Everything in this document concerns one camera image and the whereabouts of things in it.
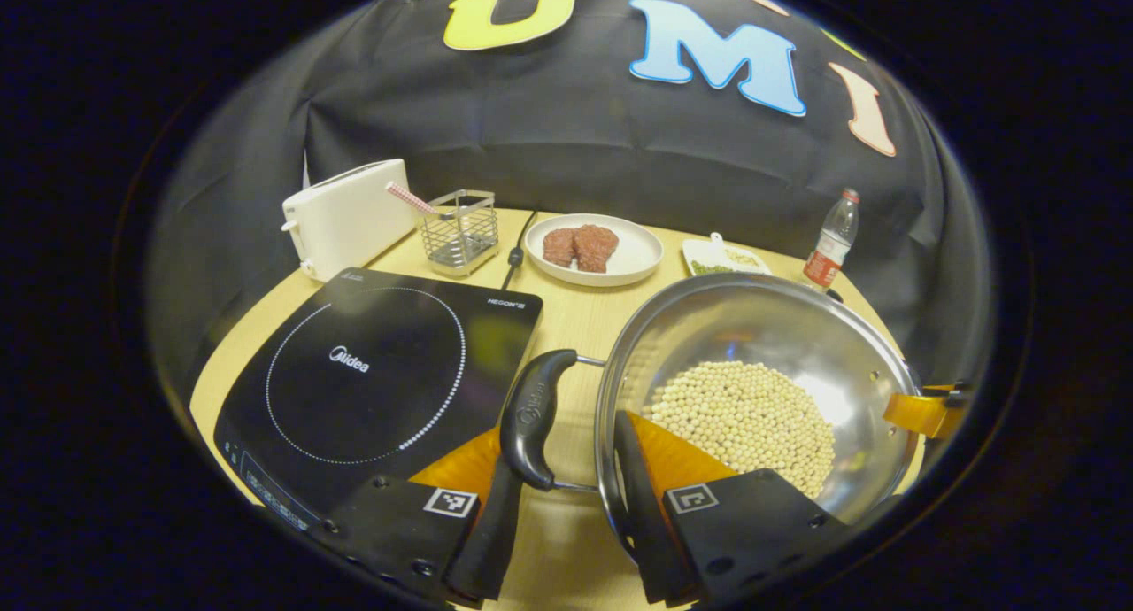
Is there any white round plate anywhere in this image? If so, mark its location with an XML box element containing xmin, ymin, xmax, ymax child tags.
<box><xmin>524</xmin><ymin>213</ymin><xmax>665</xmax><ymax>288</ymax></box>

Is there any white divided dish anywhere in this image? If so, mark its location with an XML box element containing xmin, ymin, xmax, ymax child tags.
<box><xmin>682</xmin><ymin>232</ymin><xmax>773</xmax><ymax>277</ymax></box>

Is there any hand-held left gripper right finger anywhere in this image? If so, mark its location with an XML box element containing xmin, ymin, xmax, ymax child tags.
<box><xmin>613</xmin><ymin>410</ymin><xmax>851</xmax><ymax>607</ymax></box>

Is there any pink checked straw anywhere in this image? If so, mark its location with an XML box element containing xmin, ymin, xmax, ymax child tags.
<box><xmin>385</xmin><ymin>182</ymin><xmax>439</xmax><ymax>218</ymax></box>

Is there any metal wire basket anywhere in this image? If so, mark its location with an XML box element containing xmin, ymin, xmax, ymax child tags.
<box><xmin>418</xmin><ymin>189</ymin><xmax>499</xmax><ymax>278</ymax></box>

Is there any white toaster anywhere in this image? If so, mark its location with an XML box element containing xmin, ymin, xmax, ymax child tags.
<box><xmin>281</xmin><ymin>158</ymin><xmax>421</xmax><ymax>282</ymax></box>

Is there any black power cable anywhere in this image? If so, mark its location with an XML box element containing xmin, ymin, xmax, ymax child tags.
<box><xmin>500</xmin><ymin>210</ymin><xmax>538</xmax><ymax>290</ymax></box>

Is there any stainless steel pot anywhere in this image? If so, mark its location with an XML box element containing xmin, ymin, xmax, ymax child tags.
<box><xmin>500</xmin><ymin>272</ymin><xmax>926</xmax><ymax>563</ymax></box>

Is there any pile of soybeans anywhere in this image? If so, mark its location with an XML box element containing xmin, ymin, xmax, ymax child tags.
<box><xmin>642</xmin><ymin>360</ymin><xmax>837</xmax><ymax>499</ymax></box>

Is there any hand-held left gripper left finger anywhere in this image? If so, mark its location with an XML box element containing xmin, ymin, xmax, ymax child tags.
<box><xmin>319</xmin><ymin>429</ymin><xmax>523</xmax><ymax>607</ymax></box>

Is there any black induction cooktop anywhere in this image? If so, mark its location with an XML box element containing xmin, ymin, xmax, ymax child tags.
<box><xmin>212</xmin><ymin>268</ymin><xmax>543</xmax><ymax>532</ymax></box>

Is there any clear plastic water bottle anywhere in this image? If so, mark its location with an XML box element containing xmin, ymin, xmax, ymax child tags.
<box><xmin>801</xmin><ymin>188</ymin><xmax>861</xmax><ymax>291</ymax></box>

